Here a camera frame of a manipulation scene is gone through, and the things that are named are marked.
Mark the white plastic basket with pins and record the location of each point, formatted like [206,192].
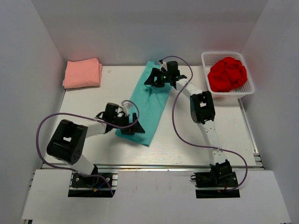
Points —
[211,58]

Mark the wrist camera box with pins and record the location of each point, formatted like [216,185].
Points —
[110,112]
[172,67]

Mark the teal t shirt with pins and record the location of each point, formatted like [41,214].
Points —
[151,102]

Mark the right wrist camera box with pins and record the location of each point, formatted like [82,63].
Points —
[172,67]

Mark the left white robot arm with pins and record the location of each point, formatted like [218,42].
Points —
[67,142]

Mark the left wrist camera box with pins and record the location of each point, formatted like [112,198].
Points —
[110,112]

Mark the crumpled red t shirt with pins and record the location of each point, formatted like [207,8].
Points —
[227,74]

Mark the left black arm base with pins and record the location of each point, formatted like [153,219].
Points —
[92,187]

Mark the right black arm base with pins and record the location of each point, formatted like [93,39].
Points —
[207,188]

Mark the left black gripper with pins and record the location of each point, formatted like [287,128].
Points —
[130,123]

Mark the folded pink t shirt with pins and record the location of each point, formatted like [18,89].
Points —
[80,74]

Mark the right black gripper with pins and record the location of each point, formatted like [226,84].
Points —
[158,78]

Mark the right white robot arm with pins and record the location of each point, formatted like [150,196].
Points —
[203,113]

